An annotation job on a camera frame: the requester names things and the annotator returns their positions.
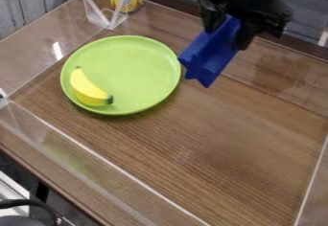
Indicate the yellow toy banana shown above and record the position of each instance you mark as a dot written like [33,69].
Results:
[87,91]

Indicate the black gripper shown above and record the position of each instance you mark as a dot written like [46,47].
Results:
[262,16]

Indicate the blue cross-shaped block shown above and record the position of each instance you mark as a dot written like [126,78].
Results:
[210,52]

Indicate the green plastic plate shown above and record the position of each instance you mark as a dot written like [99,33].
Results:
[133,67]

